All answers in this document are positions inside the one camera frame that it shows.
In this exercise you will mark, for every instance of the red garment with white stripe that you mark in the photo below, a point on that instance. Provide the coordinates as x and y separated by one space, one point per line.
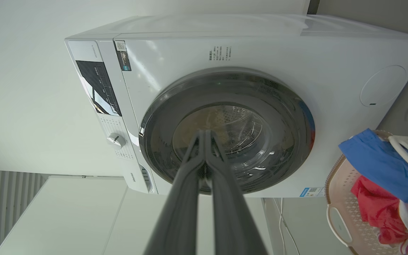
370 202

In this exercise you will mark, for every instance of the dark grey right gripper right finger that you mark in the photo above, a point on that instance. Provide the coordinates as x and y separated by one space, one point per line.
228 212

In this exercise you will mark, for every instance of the round white filter cover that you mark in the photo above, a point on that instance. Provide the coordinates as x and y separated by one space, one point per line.
383 86

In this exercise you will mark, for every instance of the black washer display panel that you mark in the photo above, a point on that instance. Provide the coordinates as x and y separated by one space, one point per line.
99 85

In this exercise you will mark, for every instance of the printed instruction text label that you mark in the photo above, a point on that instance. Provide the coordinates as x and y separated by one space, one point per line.
220 53

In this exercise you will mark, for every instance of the perforated steel washer drum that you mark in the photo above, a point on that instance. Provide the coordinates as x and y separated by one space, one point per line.
239 127

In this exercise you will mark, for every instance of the round dark glass washer door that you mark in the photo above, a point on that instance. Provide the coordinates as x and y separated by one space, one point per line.
289 141

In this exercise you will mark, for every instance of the beige woven plastic laundry basket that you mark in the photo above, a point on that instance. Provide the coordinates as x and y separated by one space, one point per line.
345 212

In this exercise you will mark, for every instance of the black QR code sticker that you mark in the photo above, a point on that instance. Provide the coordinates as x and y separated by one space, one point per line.
123 56

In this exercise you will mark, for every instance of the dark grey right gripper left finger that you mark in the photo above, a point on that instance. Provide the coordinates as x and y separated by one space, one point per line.
182 205

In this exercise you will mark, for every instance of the blue energy label sticker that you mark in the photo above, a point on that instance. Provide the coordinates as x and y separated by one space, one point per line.
312 192

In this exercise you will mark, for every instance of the white cabinet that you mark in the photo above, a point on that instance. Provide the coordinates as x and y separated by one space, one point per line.
66 219

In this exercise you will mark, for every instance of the white ribbed panel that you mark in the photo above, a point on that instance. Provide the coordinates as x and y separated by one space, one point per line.
9 198

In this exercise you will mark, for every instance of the silver washer control knob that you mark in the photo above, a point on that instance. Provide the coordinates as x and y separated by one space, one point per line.
116 140

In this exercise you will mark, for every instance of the blue garment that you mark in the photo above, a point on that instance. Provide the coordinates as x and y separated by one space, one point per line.
377 163

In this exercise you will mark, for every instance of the white front-load washing machine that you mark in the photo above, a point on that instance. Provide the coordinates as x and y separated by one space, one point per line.
175 53

